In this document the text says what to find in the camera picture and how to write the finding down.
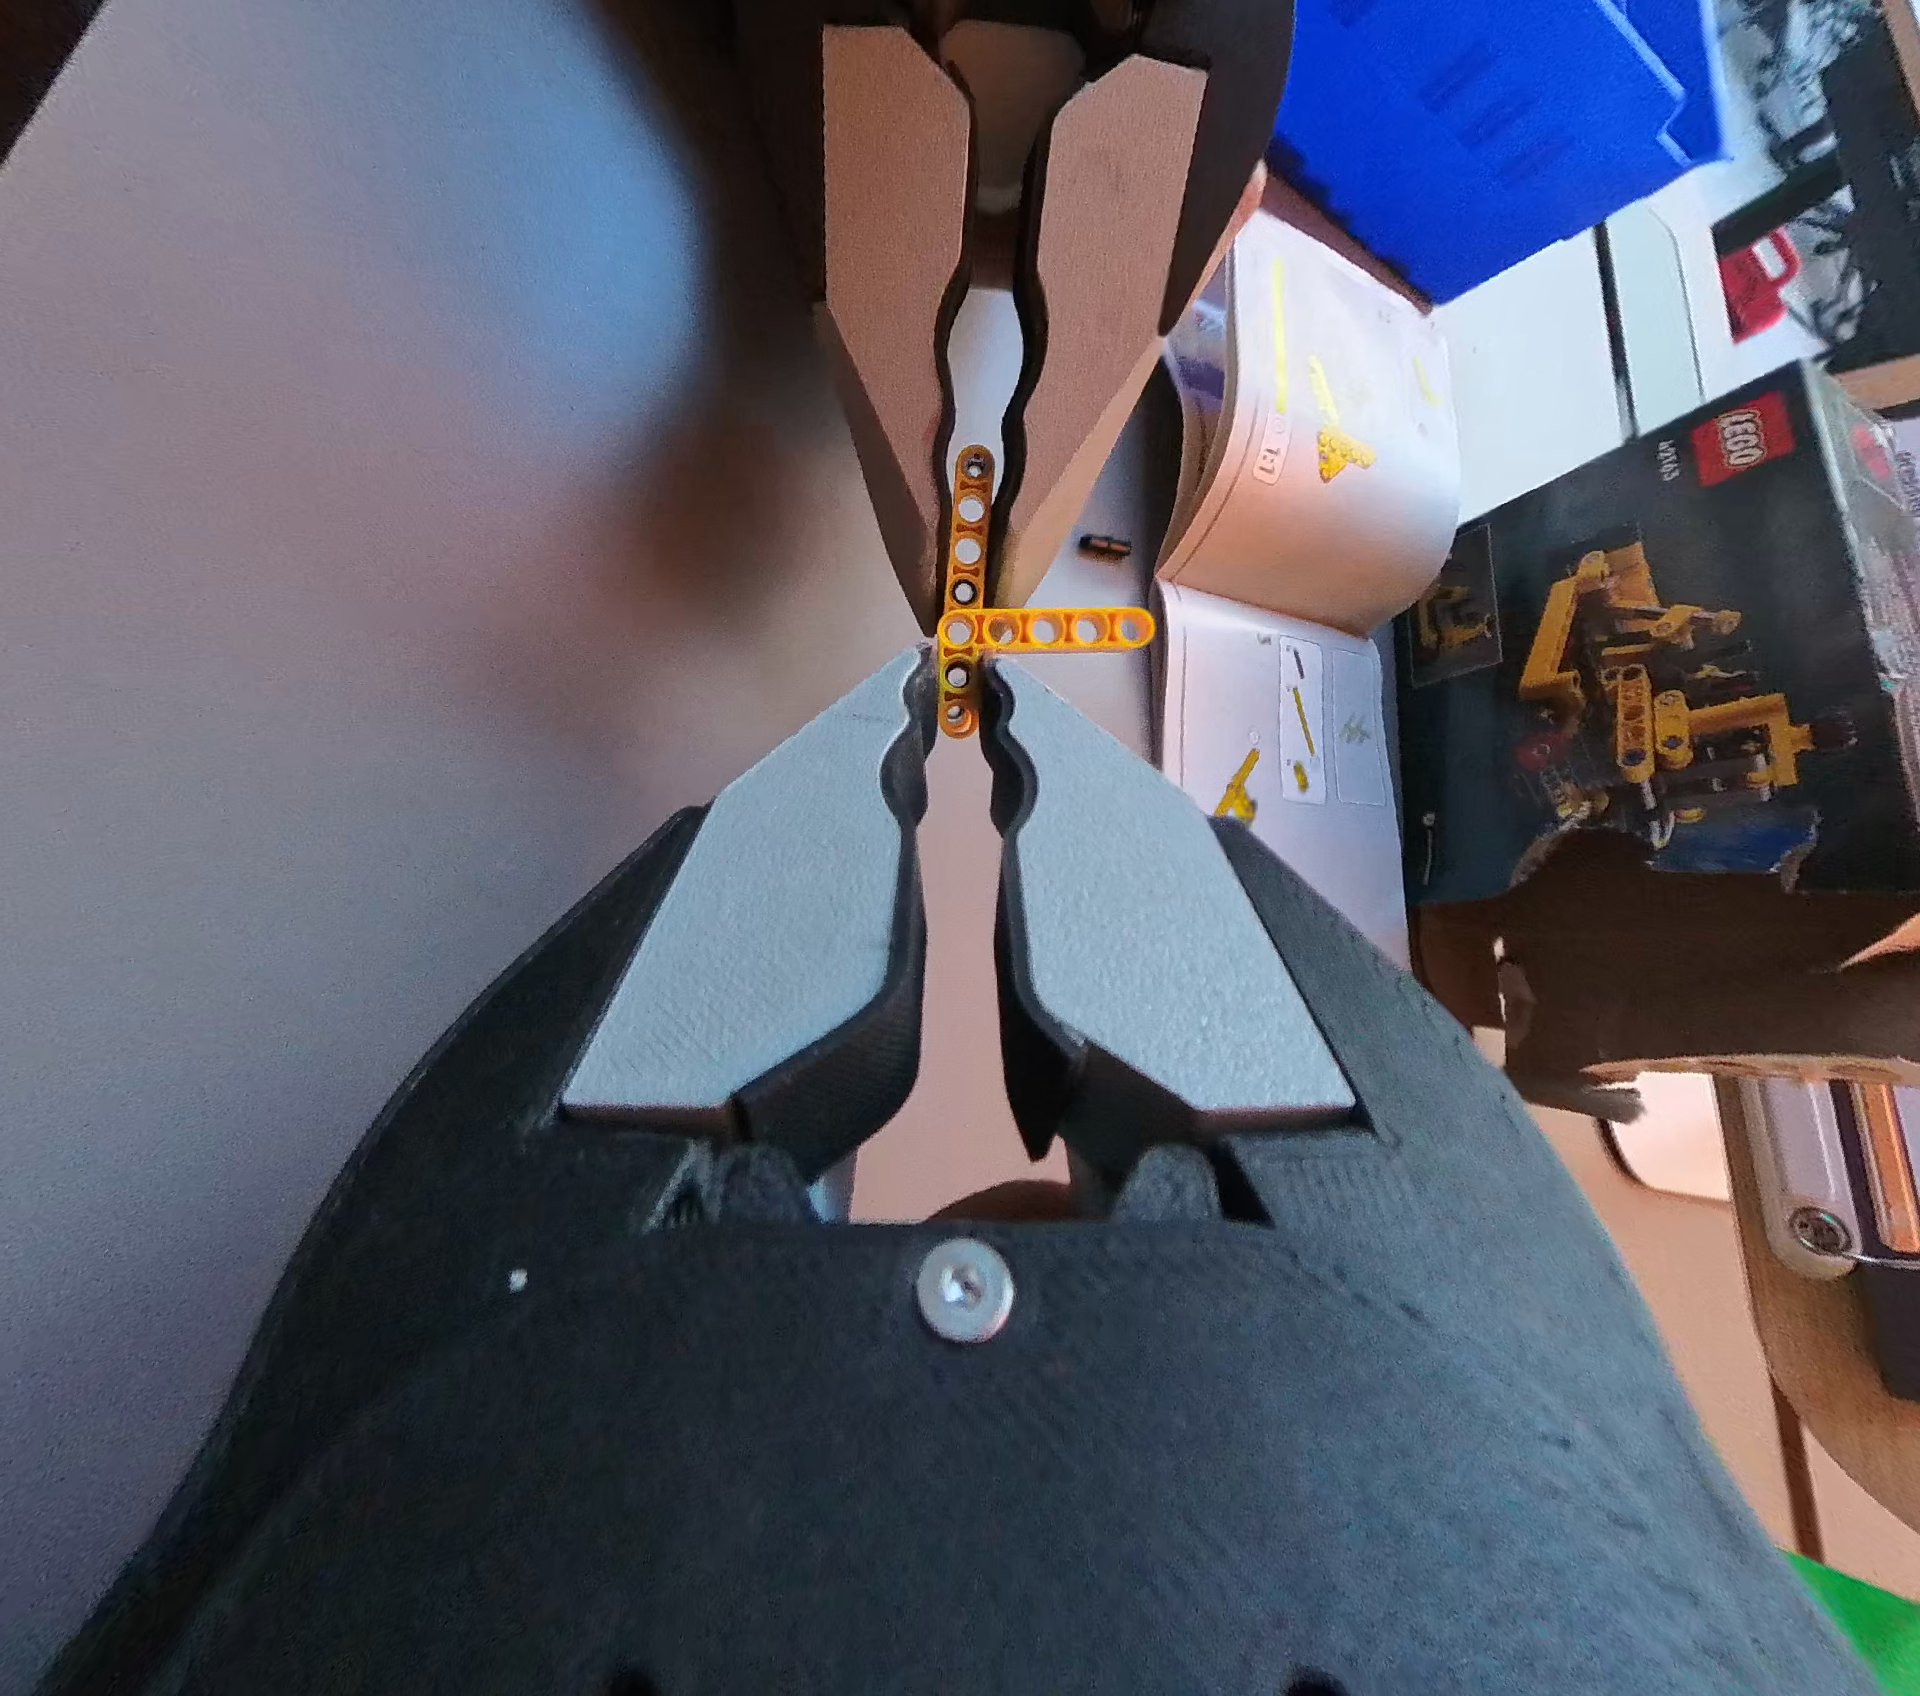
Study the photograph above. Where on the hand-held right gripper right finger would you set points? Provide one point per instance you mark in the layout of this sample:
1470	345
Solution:
1155	947

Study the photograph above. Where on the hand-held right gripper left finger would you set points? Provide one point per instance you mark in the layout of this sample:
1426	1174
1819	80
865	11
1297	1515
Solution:
751	947

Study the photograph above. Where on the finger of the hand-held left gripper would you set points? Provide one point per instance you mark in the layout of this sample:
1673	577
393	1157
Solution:
1119	270
885	270

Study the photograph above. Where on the yellow straight lego beam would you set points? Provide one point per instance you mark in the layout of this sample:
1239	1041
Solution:
971	527

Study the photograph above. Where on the yellow L-shaped lego beam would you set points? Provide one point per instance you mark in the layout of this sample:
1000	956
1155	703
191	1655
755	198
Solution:
1051	631

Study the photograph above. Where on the lego instruction booklet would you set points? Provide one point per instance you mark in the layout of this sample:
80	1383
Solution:
1320	497

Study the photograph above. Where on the dark lego set box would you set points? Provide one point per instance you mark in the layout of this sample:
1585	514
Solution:
1664	676

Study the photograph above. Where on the red plastic object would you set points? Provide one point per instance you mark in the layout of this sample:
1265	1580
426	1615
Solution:
1758	278

